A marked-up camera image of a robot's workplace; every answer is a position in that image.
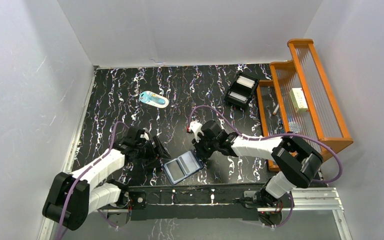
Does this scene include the teal oval blister pack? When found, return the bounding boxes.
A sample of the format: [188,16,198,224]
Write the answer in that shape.
[139,90,169,109]

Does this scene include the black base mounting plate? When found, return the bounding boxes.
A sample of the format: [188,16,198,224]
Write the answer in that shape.
[97,182,296,222]

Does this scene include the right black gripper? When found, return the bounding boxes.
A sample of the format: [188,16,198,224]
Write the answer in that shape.
[191,132,219,159]

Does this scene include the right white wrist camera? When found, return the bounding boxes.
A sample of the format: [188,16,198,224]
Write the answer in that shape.
[186,121,203,143]

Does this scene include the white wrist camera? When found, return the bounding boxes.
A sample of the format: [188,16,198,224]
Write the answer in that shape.
[186,121,203,143]
[140,130,152,141]

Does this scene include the white box on rack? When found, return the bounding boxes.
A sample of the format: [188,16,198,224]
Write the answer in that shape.
[289,87,309,113]

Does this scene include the orange wooden tiered rack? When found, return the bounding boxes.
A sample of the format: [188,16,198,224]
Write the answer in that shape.
[256,38,354,161]

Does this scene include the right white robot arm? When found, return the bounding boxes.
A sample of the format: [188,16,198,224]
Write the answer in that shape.
[188,120,323,207]

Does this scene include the white cards stack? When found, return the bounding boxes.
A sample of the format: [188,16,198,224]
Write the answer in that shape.
[236,75,256,89]

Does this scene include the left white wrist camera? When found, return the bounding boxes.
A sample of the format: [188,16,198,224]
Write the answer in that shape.
[140,130,152,141]

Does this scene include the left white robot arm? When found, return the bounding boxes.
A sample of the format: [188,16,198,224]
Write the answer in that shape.
[42,127,171,231]

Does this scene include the small stick on rack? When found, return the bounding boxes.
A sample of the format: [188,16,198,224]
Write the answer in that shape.
[272,104,280,116]

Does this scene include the aluminium frame rail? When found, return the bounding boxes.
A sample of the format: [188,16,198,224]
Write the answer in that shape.
[37,187,345,240]

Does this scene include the silver cards in box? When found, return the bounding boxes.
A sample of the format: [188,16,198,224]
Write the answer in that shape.
[228,91,248,103]

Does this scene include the blue items on rack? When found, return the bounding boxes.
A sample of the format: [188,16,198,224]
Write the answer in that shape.
[278,115,302,136]

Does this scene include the blue leather card holder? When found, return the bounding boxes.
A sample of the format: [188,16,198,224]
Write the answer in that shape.
[163,150,204,186]

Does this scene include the black card box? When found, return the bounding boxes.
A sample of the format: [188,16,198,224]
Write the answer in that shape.
[224,71,260,110]

